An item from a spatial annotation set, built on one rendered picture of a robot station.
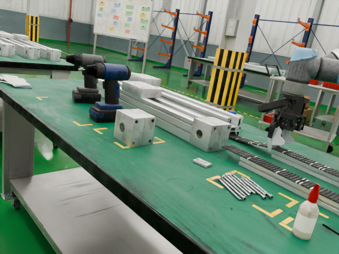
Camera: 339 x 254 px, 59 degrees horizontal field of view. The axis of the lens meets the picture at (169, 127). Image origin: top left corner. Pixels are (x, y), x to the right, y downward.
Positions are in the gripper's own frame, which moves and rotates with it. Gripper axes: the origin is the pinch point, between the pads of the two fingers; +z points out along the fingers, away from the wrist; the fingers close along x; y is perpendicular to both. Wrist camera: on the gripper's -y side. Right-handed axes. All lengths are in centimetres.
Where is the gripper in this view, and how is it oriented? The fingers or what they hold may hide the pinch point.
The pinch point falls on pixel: (272, 147)
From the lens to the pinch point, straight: 115.5
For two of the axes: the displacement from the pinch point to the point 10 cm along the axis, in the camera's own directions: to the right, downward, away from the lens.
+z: -1.6, 9.5, 2.8
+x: 7.6, -0.6, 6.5
